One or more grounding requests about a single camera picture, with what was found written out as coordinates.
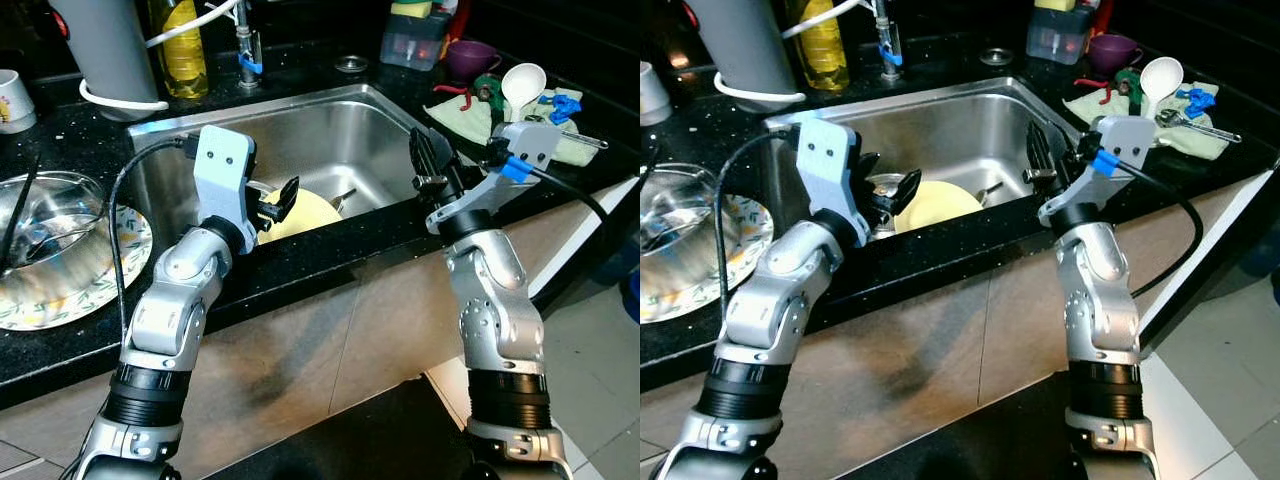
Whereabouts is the yellow plate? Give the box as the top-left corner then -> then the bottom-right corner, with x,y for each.
893,180 -> 987,235
256,188 -> 345,245

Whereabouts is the pale green cloth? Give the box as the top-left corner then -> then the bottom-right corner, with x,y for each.
425,88 -> 601,168
1063,85 -> 1227,162

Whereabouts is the steel sink basin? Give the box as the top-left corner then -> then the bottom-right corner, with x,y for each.
128,83 -> 471,244
765,77 -> 1088,238

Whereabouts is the purple bowl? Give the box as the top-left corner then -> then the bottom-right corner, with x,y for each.
445,40 -> 502,84
1088,33 -> 1145,77

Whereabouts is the clear plastic container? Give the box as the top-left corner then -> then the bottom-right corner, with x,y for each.
1026,8 -> 1097,67
380,15 -> 451,72

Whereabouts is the white rice paddle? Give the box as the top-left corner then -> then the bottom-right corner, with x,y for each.
1140,57 -> 1187,120
500,62 -> 549,126

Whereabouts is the white patterned plate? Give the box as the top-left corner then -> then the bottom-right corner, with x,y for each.
640,195 -> 777,325
0,205 -> 155,332

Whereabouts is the grey cabinet door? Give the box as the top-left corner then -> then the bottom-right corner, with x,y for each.
640,180 -> 1246,471
175,180 -> 641,471

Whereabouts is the steel gooseneck faucet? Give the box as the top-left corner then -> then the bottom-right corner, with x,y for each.
872,0 -> 904,84
233,0 -> 264,91

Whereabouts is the black edged appliance door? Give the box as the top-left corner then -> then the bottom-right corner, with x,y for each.
528,178 -> 641,301
1138,165 -> 1280,343

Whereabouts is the yellow oil bottle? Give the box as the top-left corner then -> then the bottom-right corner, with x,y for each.
790,0 -> 852,94
150,0 -> 209,100

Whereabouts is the small steel pot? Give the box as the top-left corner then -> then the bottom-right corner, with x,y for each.
0,170 -> 108,279
640,163 -> 748,293

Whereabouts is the steel spoon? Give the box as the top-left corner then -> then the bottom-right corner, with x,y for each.
28,225 -> 103,263

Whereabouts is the grey cylindrical water filter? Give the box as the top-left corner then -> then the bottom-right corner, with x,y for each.
48,0 -> 163,101
685,0 -> 801,97

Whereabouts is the white cartoon mug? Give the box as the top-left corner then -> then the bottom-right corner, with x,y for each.
640,62 -> 674,127
0,68 -> 38,135

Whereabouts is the black floor mat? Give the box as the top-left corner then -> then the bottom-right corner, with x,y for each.
845,372 -> 1077,480
205,375 -> 477,480

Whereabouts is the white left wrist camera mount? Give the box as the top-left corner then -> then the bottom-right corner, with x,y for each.
796,118 -> 864,229
192,125 -> 260,228

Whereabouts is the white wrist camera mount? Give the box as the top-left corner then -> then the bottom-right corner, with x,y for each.
425,120 -> 563,237
192,125 -> 260,228
796,118 -> 864,229
1037,114 -> 1159,228

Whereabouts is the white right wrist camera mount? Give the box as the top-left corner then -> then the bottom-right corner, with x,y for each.
425,120 -> 563,237
1037,114 -> 1159,228

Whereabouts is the green handled tool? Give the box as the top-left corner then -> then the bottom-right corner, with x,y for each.
474,75 -> 507,123
1115,68 -> 1147,113

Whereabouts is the steel handled utensil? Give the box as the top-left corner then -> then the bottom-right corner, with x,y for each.
553,122 -> 609,151
1158,110 -> 1244,145

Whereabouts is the white flexible hose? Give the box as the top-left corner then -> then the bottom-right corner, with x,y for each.
78,0 -> 243,113
713,0 -> 873,106

